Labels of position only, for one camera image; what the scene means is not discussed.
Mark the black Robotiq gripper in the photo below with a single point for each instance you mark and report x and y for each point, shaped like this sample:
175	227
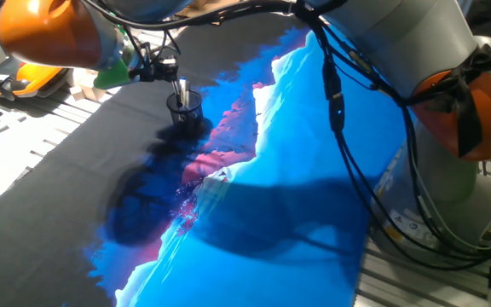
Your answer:
147	70

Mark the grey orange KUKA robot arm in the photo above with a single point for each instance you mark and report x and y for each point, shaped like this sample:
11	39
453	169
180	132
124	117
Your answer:
399	34

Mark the black mesh pen holder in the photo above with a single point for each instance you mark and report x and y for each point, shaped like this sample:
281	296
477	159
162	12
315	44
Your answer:
186	121

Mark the blue cap whiteboard marker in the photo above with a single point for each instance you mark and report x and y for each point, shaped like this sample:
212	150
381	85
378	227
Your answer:
183	89

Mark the grey black marker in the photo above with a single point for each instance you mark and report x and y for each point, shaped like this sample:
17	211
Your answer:
188	96

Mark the small wooden block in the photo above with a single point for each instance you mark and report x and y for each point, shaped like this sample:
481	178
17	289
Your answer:
76	93

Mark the printed landscape cloth mat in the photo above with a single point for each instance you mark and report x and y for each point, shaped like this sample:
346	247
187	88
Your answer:
58	192

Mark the black ribbon tie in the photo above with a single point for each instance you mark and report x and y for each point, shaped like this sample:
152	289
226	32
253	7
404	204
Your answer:
463	115

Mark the green wrist flange mount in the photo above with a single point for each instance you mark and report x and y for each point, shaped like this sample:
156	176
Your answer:
113	77

